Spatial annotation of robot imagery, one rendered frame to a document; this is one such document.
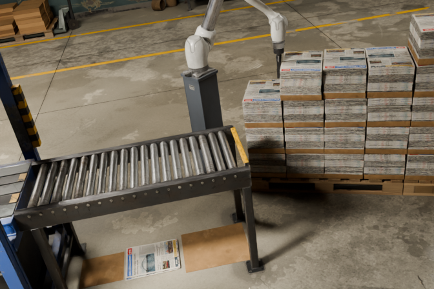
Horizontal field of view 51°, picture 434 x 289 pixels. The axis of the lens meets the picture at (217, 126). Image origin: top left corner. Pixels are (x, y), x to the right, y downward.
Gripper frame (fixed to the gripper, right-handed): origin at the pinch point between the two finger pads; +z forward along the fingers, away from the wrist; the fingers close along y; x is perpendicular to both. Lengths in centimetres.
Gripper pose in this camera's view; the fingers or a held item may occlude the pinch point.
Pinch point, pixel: (279, 73)
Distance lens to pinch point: 336.2
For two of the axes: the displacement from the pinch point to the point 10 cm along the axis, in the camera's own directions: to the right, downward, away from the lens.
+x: -9.8, -0.2, 2.1
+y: 1.9, -5.1, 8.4
